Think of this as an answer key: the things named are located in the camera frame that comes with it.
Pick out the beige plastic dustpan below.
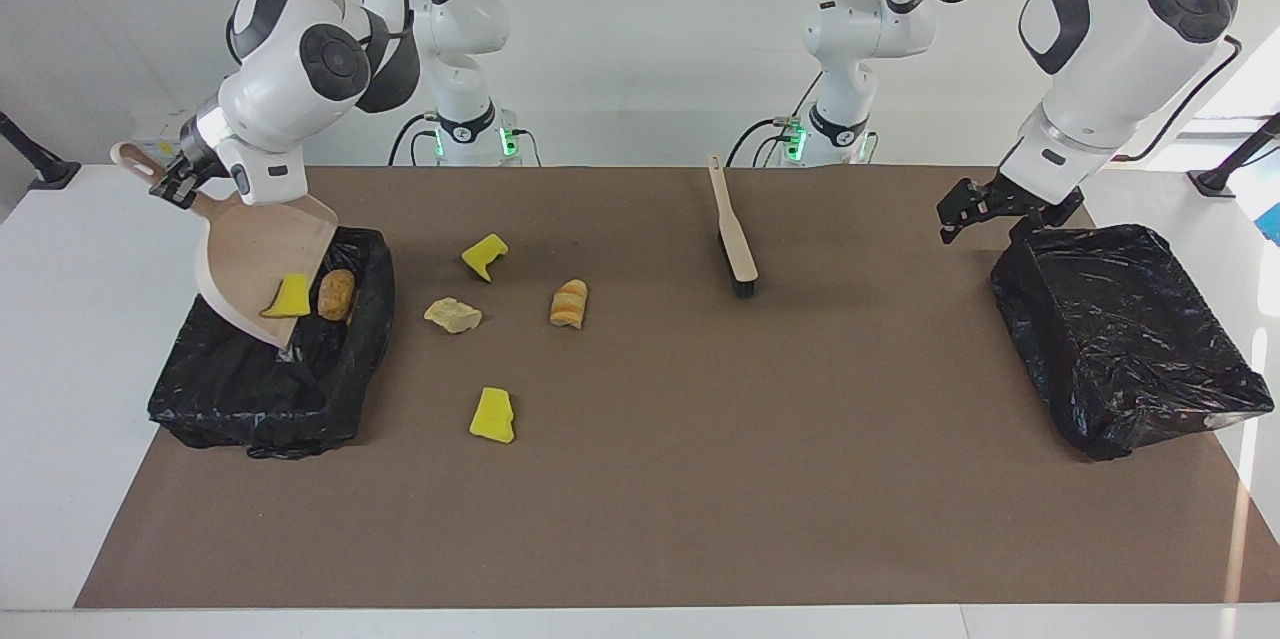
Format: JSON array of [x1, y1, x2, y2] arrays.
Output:
[[110, 141, 339, 352]]

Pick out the small yellow sponge wedge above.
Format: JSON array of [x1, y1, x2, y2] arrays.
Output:
[[261, 274, 311, 319]]

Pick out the brown toy bread roll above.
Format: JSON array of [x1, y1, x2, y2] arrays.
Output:
[[317, 268, 358, 322]]

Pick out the beige hand brush black bristles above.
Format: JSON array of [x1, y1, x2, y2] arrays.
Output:
[[707, 154, 759, 299]]

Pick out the notched yellow sponge piece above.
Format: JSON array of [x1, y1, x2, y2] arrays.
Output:
[[461, 233, 509, 283]]

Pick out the striped orange toy bread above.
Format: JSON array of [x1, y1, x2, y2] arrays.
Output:
[[549, 279, 589, 330]]

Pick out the black bag lined bin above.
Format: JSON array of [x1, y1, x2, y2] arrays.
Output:
[[990, 224, 1276, 462], [148, 224, 396, 460]]

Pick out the white boxes with yellow labels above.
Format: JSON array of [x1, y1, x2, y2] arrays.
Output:
[[132, 111, 191, 160]]

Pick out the pale flaky pastry piece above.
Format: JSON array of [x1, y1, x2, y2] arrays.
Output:
[[423, 297, 483, 335]]

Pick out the brown table mat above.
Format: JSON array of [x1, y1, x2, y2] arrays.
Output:
[[75, 166, 1280, 610]]

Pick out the yellow sponge block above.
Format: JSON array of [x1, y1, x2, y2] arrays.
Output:
[[469, 387, 516, 444]]

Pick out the black camera stand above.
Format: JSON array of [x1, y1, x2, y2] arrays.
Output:
[[1187, 112, 1280, 198], [0, 111, 81, 190]]

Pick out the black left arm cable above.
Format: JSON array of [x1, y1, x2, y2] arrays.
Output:
[[920, 0, 1243, 165]]

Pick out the black base cable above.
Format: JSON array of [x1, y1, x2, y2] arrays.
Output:
[[727, 114, 801, 168], [389, 114, 441, 167]]

